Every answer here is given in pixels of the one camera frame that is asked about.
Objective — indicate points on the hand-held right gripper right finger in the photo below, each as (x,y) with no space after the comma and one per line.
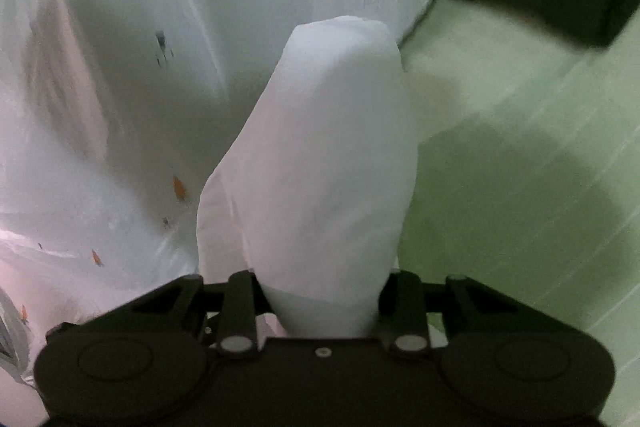
(412,302)

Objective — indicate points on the green grid mat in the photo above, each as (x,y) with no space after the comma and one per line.
(525,167)

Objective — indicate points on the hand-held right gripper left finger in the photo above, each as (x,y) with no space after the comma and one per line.
(240,302)

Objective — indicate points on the carrot printed bed sheet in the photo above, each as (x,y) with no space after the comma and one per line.
(125,82)

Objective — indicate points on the white garment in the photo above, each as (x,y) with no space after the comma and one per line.
(320,167)

